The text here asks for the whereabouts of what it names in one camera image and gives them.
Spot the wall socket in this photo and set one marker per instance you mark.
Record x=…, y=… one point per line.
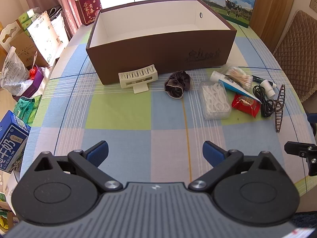
x=313, y=5

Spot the red gift bag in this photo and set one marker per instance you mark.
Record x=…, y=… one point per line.
x=89, y=7

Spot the brown quilted chair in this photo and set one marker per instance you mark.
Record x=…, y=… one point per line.
x=297, y=54

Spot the pack of cotton swabs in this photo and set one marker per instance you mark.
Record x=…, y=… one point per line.
x=239, y=75

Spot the cream plastic slotted rack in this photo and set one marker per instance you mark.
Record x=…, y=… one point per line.
x=138, y=77

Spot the dark green lip gel tube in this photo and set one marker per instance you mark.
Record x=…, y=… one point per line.
x=257, y=78

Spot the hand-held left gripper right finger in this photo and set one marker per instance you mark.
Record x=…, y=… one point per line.
x=211, y=151

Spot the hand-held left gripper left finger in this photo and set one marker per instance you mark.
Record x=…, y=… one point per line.
x=97, y=152

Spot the blue milk box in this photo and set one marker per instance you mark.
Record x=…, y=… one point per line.
x=12, y=141

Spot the green tissue packs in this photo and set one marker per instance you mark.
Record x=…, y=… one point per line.
x=27, y=18

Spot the pink curtain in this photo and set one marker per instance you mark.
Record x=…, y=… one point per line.
x=66, y=0

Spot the white tissue box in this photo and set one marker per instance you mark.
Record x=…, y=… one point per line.
x=44, y=39

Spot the red ornament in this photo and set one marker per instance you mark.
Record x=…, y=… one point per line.
x=33, y=72

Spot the crumpled clear plastic bag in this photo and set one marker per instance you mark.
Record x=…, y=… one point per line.
x=12, y=72

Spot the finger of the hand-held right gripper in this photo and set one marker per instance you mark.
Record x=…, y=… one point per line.
x=301, y=150
x=313, y=121

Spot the purple box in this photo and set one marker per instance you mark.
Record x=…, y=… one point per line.
x=34, y=86

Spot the brown velvet scrunchie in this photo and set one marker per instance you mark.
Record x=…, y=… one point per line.
x=177, y=84

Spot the green soft packs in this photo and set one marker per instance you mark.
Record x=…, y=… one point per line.
x=27, y=109

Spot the white toothpaste tube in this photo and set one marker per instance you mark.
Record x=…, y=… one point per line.
x=230, y=85

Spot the milk carton with cow print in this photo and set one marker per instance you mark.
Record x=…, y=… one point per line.
x=223, y=2

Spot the clear box of floss picks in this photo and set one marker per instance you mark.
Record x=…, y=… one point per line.
x=214, y=100

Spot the red snack packet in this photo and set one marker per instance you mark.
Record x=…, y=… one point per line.
x=245, y=104

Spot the brown cardboard storage box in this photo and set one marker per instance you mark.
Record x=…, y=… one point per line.
x=161, y=57

